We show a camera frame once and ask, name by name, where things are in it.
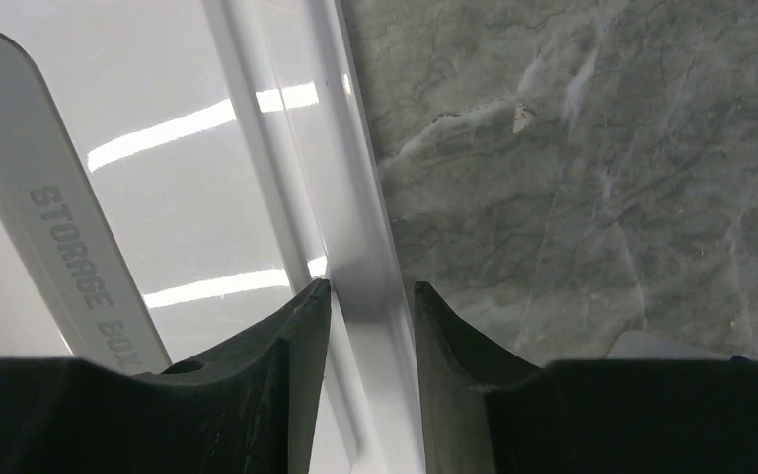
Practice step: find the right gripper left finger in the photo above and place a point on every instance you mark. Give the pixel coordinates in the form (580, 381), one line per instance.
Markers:
(247, 405)

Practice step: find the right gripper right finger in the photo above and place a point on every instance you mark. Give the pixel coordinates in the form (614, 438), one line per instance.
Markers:
(487, 410)

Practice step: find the white bin lid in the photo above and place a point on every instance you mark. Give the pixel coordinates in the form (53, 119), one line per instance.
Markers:
(174, 172)

